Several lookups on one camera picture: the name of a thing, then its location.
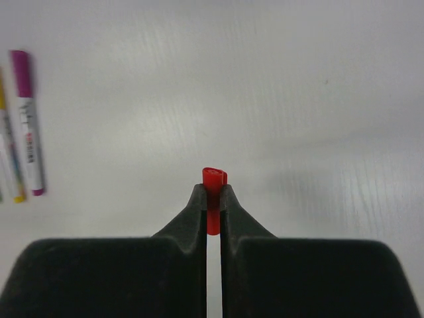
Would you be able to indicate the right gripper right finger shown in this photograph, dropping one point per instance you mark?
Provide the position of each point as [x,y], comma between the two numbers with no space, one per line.
[267,276]

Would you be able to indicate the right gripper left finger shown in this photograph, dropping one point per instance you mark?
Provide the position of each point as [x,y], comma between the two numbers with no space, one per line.
[159,276]

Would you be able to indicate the red pen cap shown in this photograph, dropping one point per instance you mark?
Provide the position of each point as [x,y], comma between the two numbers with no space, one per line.
[213,181]

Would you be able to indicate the yellow pen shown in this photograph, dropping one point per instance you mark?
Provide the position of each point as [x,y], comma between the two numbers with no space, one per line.
[9,158]

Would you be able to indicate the purple pen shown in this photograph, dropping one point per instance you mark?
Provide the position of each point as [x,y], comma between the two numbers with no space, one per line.
[33,164]

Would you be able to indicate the purple pen cap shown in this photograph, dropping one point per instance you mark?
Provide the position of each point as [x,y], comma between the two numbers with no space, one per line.
[21,64]

